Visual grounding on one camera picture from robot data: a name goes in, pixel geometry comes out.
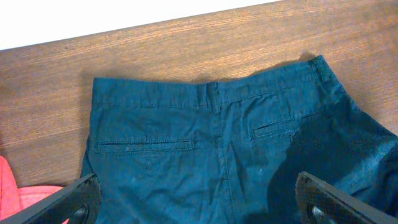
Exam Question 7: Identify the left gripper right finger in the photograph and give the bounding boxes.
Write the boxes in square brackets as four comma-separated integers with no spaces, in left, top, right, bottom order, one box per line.
[295,172,397,224]

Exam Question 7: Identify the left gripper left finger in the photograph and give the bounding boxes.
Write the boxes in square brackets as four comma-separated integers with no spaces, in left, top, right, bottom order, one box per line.
[1,174,101,224]

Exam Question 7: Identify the navy blue shorts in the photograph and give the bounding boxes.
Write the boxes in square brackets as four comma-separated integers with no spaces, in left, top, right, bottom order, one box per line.
[81,56,397,223]

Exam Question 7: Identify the red garment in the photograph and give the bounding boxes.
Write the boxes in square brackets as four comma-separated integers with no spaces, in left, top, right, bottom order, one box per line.
[0,156,63,220]

